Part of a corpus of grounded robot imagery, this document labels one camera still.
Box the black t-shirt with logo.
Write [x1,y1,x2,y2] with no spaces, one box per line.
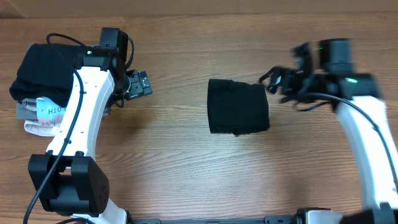
[207,79,270,136]

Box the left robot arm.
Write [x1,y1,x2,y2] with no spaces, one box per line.
[28,45,152,223]

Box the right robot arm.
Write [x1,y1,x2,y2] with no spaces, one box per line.
[259,38,397,223]

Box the folded black garment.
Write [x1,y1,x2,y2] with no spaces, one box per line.
[9,44,81,107]

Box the folded light blue printed shirt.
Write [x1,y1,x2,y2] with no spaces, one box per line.
[36,97,66,123]

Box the folded beige garment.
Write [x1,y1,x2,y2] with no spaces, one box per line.
[20,98,62,137]

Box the folded gray garment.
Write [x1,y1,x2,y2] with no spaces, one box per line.
[16,101,38,121]

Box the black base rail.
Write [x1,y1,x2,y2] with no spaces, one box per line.
[127,215,297,224]

